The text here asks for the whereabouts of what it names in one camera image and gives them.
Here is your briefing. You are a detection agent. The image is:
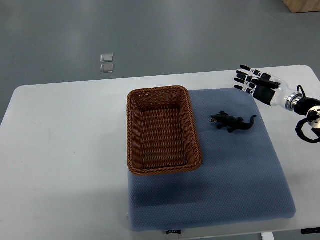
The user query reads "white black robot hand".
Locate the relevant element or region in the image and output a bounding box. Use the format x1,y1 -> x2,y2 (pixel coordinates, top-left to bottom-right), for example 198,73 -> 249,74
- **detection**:
234,65 -> 303,111

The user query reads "dark toy crocodile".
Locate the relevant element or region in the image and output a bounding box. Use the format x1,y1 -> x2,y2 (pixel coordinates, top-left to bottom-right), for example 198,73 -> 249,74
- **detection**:
210,111 -> 257,133

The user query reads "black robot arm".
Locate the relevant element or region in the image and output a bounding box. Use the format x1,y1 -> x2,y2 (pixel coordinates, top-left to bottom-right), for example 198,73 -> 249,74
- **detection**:
293,97 -> 320,129

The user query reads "brown wicker basket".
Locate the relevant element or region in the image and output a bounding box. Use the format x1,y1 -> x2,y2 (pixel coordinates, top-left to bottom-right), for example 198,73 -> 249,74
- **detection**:
126,85 -> 203,176

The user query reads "wooden box corner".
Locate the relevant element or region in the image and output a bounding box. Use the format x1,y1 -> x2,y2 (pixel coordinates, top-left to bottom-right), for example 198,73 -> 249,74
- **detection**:
283,0 -> 320,14

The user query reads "blue grey foam mat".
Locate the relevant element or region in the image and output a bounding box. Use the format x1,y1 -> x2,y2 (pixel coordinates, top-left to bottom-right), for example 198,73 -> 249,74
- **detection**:
128,88 -> 296,231

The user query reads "white table leg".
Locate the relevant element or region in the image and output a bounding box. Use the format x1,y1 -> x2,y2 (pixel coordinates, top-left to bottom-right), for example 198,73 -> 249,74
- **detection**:
261,232 -> 275,240

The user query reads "black table edge clip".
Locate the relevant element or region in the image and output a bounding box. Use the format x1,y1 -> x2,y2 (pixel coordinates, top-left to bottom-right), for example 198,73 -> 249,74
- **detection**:
301,227 -> 320,235

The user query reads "upper metal floor plate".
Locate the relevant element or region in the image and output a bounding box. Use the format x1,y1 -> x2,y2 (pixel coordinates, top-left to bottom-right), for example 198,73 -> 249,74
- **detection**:
100,53 -> 114,63

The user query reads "metal floor plate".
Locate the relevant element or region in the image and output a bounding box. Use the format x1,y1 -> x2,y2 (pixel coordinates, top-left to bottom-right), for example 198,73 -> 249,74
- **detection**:
100,63 -> 114,74
100,53 -> 114,63

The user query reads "table control label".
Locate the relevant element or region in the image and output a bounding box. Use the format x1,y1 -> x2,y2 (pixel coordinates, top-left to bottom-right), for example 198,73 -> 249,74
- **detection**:
165,229 -> 182,235

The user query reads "lower metal floor plate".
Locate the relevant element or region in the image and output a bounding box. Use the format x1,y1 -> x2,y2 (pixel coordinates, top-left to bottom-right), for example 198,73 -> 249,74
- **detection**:
100,63 -> 114,74

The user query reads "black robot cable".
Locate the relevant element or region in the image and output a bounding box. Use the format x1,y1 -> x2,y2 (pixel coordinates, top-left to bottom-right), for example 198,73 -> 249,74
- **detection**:
295,84 -> 320,144

